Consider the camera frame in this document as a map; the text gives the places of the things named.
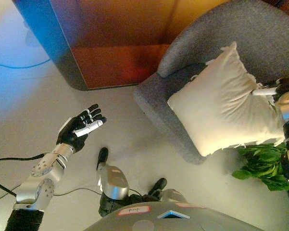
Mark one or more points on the green leafy potted plant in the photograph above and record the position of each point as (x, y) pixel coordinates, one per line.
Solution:
(262, 166)

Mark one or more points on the silver robot leg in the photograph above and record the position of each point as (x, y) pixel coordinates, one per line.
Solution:
(114, 180)
(169, 193)

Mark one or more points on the silver right robot leg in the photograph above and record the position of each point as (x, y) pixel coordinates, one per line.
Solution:
(169, 193)

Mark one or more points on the grey robot torso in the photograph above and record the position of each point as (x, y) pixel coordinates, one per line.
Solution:
(173, 220)

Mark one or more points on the wooden cabinet with grey edge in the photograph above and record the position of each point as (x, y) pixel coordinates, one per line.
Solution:
(115, 48)

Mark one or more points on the silver left robot leg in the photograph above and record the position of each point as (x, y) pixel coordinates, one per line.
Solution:
(114, 180)

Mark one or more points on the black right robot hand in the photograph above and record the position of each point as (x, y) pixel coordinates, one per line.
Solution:
(288, 85)

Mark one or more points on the white fringed pillow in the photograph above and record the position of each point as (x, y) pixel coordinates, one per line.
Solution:
(218, 108)

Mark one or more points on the grey fabric armchair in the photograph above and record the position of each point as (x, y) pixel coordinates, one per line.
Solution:
(255, 29)

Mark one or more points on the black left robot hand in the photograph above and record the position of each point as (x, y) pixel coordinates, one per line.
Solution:
(71, 134)

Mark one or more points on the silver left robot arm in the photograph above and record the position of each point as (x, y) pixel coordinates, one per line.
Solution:
(38, 183)

